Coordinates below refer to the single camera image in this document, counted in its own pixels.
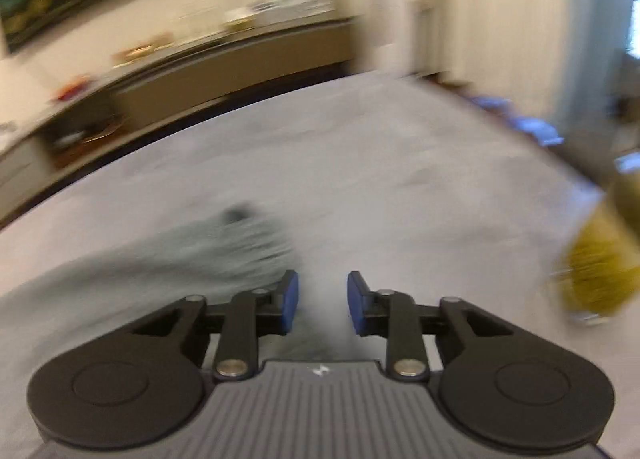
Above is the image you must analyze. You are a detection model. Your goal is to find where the red fruit plate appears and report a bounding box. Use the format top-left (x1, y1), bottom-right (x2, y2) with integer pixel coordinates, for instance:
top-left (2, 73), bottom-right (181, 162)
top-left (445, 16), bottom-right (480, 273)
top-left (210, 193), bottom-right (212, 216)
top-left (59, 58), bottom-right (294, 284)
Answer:
top-left (56, 75), bottom-right (95, 100)

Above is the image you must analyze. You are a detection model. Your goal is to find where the grey-green shirt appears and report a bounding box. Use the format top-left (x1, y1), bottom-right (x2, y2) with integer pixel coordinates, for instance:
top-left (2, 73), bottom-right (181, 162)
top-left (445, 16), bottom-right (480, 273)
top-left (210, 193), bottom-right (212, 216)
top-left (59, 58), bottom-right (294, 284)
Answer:
top-left (30, 204), bottom-right (302, 301)

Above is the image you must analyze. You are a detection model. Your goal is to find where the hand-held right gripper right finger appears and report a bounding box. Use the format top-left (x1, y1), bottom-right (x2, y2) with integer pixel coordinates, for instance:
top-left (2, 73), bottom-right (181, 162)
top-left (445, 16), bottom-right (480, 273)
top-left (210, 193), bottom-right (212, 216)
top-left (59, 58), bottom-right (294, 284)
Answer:
top-left (347, 270), bottom-right (511, 381)

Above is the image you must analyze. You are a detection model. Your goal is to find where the long TV cabinet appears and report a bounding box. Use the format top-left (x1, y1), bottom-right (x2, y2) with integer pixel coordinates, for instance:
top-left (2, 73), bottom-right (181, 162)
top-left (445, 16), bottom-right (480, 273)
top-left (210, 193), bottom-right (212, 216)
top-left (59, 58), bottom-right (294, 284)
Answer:
top-left (0, 16), bottom-right (367, 226)

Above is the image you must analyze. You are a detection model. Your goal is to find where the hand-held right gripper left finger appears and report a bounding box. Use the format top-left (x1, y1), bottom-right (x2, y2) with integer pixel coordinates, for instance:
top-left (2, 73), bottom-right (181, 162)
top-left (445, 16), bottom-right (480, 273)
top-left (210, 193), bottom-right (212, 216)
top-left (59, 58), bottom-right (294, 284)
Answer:
top-left (132, 270), bottom-right (300, 381)

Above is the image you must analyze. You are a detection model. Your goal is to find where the yellow-green cloth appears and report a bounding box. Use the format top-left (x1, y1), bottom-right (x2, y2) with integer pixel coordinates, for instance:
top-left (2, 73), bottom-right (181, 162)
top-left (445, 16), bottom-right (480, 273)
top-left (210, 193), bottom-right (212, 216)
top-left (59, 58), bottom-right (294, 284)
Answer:
top-left (554, 183), bottom-right (640, 326)

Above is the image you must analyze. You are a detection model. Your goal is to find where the blue cloth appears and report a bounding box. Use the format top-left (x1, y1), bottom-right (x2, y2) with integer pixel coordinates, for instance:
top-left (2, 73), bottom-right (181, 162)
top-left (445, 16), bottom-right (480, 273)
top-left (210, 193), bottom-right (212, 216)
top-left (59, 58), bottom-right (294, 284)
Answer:
top-left (470, 94), bottom-right (567, 148)

